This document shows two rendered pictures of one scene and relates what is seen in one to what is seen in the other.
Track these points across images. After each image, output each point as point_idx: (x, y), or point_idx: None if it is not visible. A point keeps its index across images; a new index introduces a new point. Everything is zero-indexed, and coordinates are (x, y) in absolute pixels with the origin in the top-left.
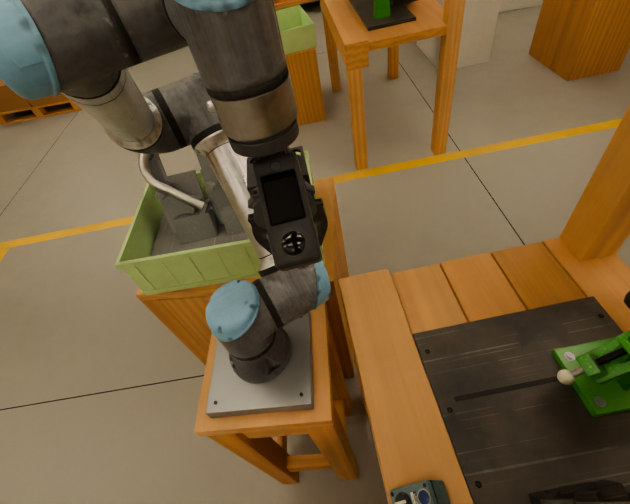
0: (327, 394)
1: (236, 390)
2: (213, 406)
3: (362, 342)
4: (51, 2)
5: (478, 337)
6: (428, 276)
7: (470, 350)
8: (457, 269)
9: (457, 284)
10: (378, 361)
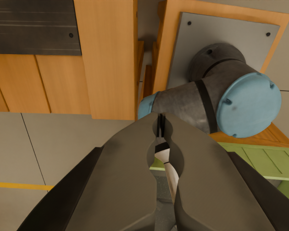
0: (166, 22)
1: (246, 41)
2: (271, 30)
3: (125, 58)
4: None
5: (25, 38)
6: (61, 104)
7: (34, 27)
8: (37, 104)
9: (39, 91)
10: (114, 36)
